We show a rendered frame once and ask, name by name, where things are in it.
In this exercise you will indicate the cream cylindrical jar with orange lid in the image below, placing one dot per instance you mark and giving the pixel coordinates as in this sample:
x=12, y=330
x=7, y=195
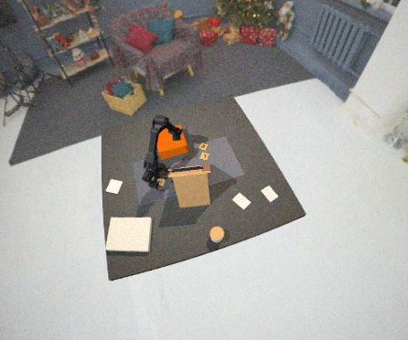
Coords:
x=216, y=234

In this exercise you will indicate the small white flat card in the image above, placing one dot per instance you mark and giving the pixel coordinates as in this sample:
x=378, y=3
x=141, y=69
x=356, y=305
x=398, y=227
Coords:
x=114, y=186

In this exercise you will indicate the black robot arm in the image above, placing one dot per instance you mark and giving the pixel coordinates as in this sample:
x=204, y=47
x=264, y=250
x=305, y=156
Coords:
x=151, y=158

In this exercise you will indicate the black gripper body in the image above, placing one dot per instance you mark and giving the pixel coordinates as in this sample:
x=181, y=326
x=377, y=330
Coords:
x=155, y=182

